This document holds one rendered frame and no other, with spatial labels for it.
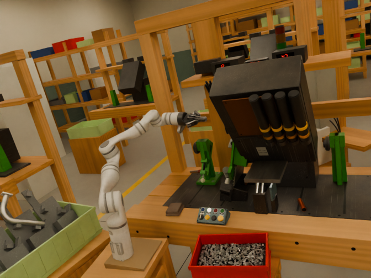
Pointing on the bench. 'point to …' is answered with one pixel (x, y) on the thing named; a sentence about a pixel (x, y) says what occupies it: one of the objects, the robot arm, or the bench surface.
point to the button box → (213, 215)
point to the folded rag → (174, 209)
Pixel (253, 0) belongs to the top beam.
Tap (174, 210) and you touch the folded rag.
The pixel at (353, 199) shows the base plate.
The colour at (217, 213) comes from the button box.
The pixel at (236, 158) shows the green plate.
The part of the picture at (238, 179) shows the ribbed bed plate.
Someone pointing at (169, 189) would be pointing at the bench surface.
